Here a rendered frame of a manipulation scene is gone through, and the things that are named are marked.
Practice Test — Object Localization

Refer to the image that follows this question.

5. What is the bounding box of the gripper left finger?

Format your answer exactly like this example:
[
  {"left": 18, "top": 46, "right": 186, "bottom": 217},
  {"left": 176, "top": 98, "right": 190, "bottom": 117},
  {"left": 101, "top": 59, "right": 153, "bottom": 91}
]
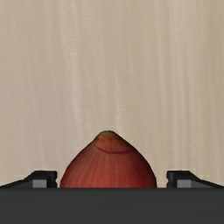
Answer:
[{"left": 0, "top": 171, "right": 59, "bottom": 189}]

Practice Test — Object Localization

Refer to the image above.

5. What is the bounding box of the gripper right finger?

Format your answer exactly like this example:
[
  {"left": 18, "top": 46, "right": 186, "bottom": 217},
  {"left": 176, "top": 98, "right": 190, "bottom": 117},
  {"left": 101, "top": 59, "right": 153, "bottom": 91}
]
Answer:
[{"left": 165, "top": 171, "right": 224, "bottom": 189}]

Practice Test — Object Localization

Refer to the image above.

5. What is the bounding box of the red onion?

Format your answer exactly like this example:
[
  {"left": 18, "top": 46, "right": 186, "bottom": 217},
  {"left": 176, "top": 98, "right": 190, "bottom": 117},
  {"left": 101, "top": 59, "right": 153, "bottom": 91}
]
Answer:
[{"left": 59, "top": 129, "right": 158, "bottom": 189}]

